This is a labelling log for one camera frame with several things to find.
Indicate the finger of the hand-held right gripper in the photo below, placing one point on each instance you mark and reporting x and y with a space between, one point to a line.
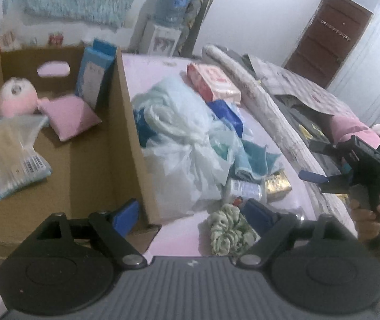
310 175
323 148

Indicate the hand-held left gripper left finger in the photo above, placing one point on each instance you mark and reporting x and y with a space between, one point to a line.
125 215

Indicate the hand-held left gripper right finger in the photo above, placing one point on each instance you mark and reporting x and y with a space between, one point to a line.
260 212

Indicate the white wipes packet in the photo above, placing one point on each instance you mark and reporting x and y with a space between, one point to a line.
243 190

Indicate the gold packet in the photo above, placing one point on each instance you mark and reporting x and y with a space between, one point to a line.
278 185

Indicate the green and white scrunchie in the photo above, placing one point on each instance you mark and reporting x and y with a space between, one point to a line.
226 233

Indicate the teal towel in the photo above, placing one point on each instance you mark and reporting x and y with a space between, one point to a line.
253 160

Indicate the cardboard box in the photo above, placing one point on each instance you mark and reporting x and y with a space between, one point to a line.
86 173

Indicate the blue and white packet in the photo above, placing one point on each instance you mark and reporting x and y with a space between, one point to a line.
225 113

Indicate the pink plush toy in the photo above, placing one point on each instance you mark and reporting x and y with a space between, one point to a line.
16 96

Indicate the person's right hand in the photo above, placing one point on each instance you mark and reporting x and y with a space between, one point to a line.
363 223

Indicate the pink cloth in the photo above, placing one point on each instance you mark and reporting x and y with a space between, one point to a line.
350 128

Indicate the dark printed cloth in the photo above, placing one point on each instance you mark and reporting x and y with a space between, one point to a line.
296 116

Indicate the grey patterned blanket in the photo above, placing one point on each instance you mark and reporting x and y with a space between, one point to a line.
293 80

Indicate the rolled floral quilt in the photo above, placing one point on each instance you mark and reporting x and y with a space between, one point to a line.
260 86

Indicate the white plastic bag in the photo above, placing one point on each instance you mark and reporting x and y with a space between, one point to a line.
183 133

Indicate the white wardrobe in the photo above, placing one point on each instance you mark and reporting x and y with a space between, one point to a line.
376 56

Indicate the brown door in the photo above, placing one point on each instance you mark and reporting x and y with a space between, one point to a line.
326 40

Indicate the small pink pillow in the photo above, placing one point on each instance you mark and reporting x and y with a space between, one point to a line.
70 116

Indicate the clear plastic packet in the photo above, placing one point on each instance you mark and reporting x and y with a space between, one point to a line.
13 160

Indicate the pink tissue pack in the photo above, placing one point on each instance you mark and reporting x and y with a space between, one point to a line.
213 81

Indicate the blue and white carton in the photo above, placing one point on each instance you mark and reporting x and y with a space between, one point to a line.
91 73

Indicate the patterned panel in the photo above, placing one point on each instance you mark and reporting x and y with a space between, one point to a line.
200 23

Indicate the small red packet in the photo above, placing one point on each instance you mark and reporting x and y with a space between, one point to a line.
56 37

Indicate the blue water bottle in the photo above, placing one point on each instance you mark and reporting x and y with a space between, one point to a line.
173 6

